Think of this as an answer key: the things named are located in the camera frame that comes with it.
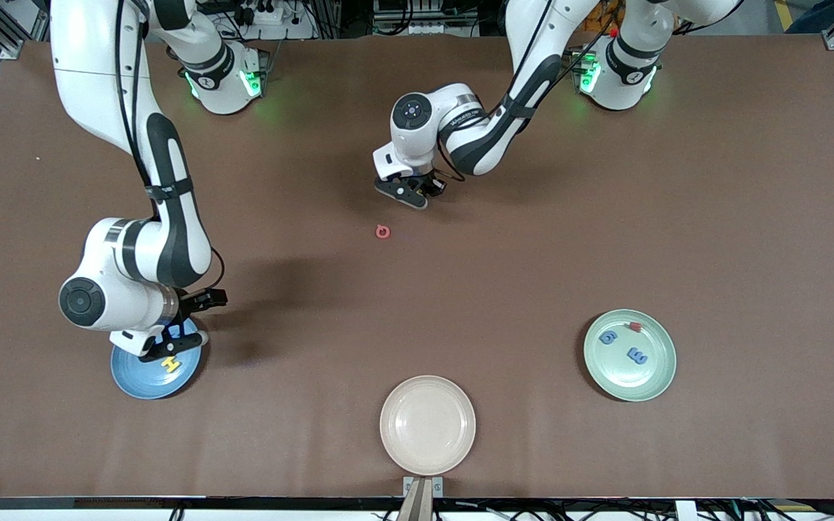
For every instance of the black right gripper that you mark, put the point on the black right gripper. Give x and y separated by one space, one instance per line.
192 300

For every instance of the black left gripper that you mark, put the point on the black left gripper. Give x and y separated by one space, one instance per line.
428 181

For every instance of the yellow foam letter H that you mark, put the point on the yellow foam letter H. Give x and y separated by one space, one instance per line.
171 365

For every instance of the blue foam small round letter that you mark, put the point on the blue foam small round letter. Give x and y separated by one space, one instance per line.
604 334

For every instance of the dark blue foam small m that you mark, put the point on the dark blue foam small m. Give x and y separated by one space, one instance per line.
641 357

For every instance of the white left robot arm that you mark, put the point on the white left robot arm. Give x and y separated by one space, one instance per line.
533 58

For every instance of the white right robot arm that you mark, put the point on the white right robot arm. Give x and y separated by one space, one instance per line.
98 87

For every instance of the blue plate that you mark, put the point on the blue plate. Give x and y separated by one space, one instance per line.
142 380

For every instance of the beige plate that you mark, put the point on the beige plate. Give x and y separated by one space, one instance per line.
428 425

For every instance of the green plate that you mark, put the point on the green plate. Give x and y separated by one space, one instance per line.
649 376

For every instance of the pink foam letter Q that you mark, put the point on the pink foam letter Q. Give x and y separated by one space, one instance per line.
379 233

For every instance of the white power strip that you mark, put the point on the white power strip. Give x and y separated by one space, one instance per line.
265 13

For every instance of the black table edge rail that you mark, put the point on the black table edge rail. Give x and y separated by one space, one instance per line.
171 503

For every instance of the metal mount bracket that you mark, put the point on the metal mount bracket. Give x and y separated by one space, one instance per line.
423 499

